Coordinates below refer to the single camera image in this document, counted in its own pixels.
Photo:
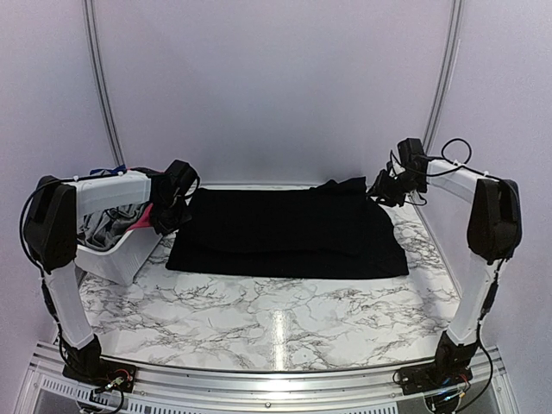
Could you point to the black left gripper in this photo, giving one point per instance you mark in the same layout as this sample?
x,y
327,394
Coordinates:
x,y
185,216

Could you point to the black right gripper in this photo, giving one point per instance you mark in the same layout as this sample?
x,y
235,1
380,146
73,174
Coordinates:
x,y
381,191

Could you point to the black t-shirt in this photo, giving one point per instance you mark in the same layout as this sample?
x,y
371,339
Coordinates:
x,y
332,231

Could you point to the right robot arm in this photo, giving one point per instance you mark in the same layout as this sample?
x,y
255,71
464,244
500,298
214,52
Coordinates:
x,y
494,231

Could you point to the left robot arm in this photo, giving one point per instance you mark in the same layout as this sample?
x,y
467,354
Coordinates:
x,y
48,227

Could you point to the white plastic laundry basket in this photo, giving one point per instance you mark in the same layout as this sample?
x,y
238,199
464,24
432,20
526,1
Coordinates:
x,y
121,263

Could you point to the pink garment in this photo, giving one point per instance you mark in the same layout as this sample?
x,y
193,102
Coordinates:
x,y
143,221

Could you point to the blue garment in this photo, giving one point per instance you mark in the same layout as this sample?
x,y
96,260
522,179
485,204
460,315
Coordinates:
x,y
108,171

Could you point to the grey garment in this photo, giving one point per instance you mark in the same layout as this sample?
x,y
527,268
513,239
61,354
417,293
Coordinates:
x,y
102,230

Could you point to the right aluminium corner post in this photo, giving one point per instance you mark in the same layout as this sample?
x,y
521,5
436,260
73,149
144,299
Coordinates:
x,y
445,74

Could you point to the aluminium corner post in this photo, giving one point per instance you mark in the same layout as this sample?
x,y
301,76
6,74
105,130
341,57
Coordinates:
x,y
445,74
98,73

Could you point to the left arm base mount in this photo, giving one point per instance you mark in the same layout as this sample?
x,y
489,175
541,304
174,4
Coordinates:
x,y
112,376

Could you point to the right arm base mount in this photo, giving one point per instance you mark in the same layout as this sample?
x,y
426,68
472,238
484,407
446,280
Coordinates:
x,y
427,378

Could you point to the left aluminium corner post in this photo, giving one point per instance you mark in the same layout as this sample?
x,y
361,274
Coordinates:
x,y
98,73

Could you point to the aluminium front frame rail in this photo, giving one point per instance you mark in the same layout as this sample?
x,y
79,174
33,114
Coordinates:
x,y
165,389

